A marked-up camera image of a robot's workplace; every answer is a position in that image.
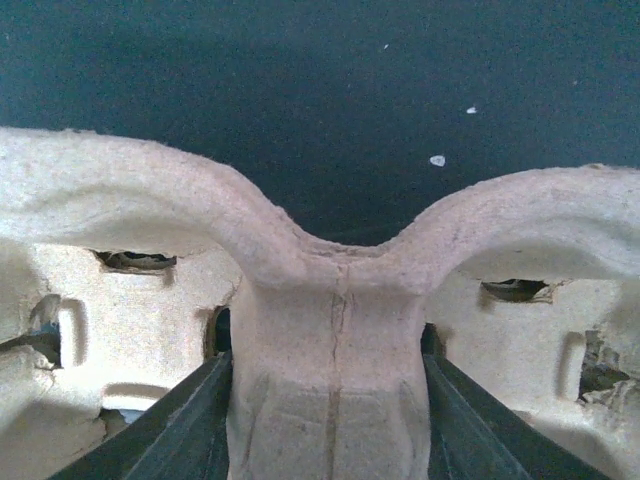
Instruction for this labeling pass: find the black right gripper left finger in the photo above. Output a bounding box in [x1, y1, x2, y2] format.
[52, 351, 232, 480]

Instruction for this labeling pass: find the brown pulp cup carrier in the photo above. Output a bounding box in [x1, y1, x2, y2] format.
[1, 128, 639, 479]

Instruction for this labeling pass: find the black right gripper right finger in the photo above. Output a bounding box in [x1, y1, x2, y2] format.
[423, 355, 598, 479]

